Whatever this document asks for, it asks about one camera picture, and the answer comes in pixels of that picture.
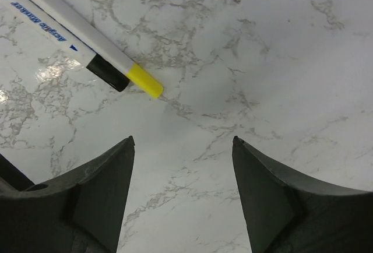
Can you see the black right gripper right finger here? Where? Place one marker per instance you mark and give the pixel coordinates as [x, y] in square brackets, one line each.
[288, 211]

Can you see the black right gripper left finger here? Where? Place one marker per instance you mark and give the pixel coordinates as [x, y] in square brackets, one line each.
[79, 211]

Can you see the yellow white marker pen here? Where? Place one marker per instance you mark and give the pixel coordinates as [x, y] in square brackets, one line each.
[71, 20]

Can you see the black white marker pen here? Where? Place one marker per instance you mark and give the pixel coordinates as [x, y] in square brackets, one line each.
[48, 27]

